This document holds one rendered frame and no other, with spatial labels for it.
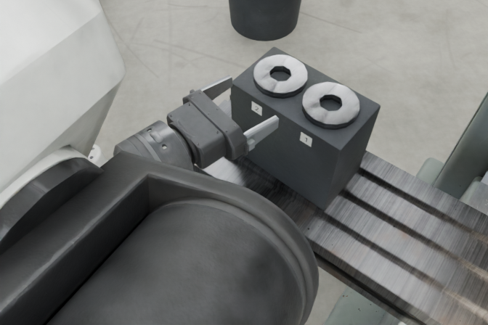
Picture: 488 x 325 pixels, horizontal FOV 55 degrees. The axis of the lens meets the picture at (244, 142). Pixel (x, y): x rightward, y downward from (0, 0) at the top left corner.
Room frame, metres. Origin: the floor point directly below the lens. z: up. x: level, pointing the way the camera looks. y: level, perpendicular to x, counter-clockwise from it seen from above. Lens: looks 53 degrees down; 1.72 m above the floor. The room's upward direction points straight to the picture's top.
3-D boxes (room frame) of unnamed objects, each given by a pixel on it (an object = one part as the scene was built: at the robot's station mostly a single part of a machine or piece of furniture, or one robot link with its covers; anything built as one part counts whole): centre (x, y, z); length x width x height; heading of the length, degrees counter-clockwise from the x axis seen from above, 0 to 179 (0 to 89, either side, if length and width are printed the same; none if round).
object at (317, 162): (0.53, -0.10, 1.07); 0.22 x 0.12 x 0.20; 50
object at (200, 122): (0.39, 0.08, 1.20); 0.13 x 0.12 x 0.10; 39
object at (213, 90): (0.49, 0.05, 1.20); 0.06 x 0.02 x 0.03; 129
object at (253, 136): (0.41, -0.03, 1.20); 0.06 x 0.02 x 0.03; 129
